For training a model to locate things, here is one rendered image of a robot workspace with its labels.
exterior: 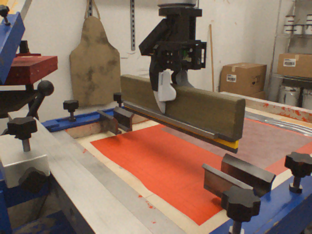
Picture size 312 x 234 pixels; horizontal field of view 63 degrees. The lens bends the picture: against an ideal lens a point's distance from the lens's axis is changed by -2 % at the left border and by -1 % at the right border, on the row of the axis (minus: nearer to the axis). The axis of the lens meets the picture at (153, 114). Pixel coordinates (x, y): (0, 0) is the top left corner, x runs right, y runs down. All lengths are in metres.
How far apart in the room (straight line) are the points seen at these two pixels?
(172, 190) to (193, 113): 0.15
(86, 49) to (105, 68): 0.26
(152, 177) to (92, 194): 0.22
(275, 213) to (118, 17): 2.56
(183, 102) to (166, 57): 0.10
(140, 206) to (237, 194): 0.16
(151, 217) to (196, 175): 0.20
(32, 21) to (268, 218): 2.33
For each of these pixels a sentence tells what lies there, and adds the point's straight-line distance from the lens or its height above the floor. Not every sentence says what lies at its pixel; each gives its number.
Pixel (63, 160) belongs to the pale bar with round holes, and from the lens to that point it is 0.46.
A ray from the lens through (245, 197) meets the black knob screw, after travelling 0.33.
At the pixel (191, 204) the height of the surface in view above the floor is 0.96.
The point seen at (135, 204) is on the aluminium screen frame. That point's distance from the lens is 0.42.
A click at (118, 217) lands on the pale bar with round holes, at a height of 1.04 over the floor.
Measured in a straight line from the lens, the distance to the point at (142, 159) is 0.62.
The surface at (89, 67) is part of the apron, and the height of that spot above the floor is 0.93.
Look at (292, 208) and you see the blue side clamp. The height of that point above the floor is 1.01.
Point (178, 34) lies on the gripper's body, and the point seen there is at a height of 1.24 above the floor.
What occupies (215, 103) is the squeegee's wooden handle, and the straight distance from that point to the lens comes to 0.46.
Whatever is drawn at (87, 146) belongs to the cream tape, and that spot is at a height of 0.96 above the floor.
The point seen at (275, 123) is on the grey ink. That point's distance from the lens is 0.93.
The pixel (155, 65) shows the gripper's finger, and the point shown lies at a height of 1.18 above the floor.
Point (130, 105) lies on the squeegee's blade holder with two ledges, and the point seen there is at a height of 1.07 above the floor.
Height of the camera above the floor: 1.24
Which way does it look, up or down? 18 degrees down
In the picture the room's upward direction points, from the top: straight up
